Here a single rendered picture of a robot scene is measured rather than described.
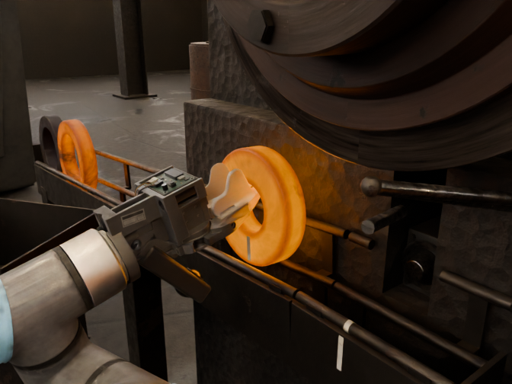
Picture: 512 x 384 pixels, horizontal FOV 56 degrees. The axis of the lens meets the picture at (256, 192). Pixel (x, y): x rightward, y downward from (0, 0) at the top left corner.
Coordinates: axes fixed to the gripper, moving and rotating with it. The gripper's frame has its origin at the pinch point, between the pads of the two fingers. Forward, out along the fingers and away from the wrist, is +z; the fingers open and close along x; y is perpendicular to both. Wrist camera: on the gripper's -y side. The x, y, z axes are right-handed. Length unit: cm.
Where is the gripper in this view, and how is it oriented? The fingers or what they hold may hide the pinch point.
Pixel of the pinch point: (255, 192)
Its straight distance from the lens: 63.2
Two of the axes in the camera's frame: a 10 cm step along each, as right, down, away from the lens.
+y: -2.1, -8.6, -4.5
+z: 7.6, -4.4, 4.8
